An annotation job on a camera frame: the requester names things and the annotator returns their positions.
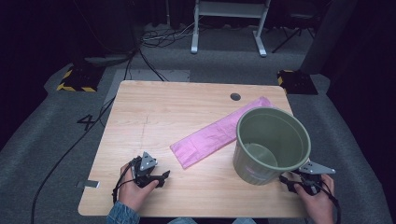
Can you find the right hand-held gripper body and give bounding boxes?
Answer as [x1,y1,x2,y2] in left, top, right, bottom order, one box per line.
[293,160,336,196]

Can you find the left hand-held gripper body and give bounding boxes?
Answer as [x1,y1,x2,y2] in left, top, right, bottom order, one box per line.
[130,151,158,189]

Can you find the green plastic trash bin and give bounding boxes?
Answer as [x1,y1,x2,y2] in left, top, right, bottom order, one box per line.
[233,106,312,187]

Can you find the pink plastic garbage bag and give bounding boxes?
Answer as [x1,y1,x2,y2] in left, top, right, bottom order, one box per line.
[169,95,275,170]

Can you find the person's left hand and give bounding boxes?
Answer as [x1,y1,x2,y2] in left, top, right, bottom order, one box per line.
[118,162,160,213]

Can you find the person's right hand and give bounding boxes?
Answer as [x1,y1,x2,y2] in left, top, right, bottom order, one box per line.
[293,173,335,224]

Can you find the person's left leg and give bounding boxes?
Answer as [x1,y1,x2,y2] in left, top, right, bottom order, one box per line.
[167,217,198,224]

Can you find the grey tape strip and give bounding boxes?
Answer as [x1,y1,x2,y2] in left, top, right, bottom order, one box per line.
[76,179,101,189]

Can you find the grey column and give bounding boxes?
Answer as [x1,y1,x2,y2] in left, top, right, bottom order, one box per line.
[299,0,359,75]

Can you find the black tripod stand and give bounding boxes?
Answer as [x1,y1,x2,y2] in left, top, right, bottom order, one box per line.
[271,26,316,54]

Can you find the right hand-held gripper black cable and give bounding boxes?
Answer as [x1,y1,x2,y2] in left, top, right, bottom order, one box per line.
[311,180,342,224]

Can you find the hand-held gripper black cable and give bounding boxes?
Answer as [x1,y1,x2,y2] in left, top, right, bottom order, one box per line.
[311,180,342,224]
[111,157,138,204]

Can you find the left hand-held gripper black cable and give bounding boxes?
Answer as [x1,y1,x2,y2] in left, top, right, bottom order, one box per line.
[111,157,138,204]

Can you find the long black floor cable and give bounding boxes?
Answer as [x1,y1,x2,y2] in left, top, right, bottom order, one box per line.
[30,46,139,224]

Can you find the black yellow striped base plate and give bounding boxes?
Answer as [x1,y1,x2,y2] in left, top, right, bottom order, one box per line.
[56,63,106,93]
[276,69,319,95]

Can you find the bundle of floor cables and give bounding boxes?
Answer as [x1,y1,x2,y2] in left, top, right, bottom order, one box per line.
[139,21,200,49]

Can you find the white metal desk frame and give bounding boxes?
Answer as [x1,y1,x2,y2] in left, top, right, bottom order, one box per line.
[190,0,272,58]

